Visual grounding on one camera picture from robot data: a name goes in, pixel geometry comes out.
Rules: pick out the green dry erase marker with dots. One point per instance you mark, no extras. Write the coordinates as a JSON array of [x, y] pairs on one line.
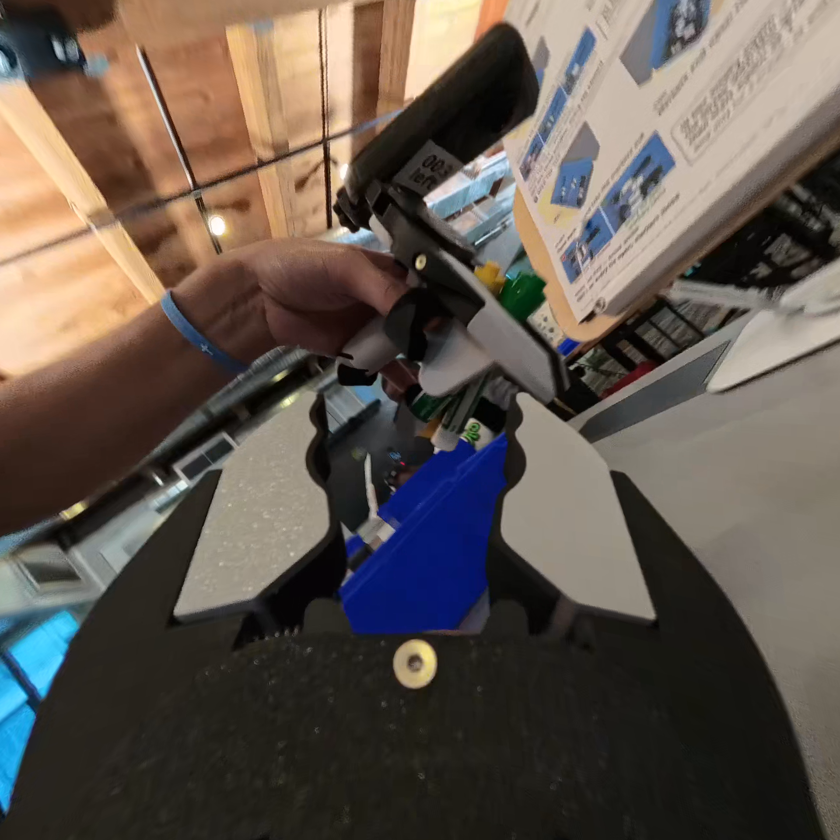
[[426, 403], [522, 298]]

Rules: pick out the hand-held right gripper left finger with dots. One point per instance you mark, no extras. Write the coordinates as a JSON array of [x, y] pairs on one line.
[[256, 525]]

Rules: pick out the grey desk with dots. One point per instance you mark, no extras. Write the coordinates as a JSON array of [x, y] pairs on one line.
[[754, 525]]

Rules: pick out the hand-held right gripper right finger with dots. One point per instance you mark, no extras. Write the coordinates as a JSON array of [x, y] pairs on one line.
[[564, 525]]

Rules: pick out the person's left forearm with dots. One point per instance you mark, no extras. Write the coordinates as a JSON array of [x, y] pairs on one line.
[[85, 426]]

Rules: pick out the person's left hand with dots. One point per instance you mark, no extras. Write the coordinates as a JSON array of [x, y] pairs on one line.
[[295, 295]]

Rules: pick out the blue wristband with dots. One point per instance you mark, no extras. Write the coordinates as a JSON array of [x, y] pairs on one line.
[[197, 338]]

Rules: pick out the blue plastic bin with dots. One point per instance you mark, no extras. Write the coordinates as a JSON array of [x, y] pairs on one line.
[[426, 558]]

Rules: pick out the yellow highlighter marker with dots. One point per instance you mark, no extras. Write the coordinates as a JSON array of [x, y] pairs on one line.
[[489, 275]]

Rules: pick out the printed instruction sheet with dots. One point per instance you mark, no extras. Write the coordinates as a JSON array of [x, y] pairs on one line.
[[656, 197]]

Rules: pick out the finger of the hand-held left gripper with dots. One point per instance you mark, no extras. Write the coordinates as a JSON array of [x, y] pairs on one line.
[[518, 348]]

